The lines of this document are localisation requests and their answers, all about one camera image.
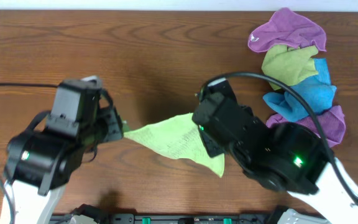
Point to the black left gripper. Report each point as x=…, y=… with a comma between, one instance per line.
x=117, y=124

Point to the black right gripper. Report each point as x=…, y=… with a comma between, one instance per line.
x=213, y=148

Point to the light green cloth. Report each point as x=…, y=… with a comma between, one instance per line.
x=177, y=138

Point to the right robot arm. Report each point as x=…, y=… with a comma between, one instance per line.
x=284, y=158

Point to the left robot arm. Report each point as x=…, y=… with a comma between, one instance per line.
x=40, y=163

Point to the purple cloth at bottom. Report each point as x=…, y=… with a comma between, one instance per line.
x=332, y=122

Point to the purple cloth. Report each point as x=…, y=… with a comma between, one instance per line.
x=286, y=27
x=332, y=122

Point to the blue crumpled cloth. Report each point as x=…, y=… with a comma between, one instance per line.
x=317, y=91

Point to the olive green crumpled cloth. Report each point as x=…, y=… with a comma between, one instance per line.
x=288, y=65

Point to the purple cloth at top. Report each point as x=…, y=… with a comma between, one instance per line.
x=286, y=27

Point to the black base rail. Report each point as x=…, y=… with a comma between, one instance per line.
x=126, y=218

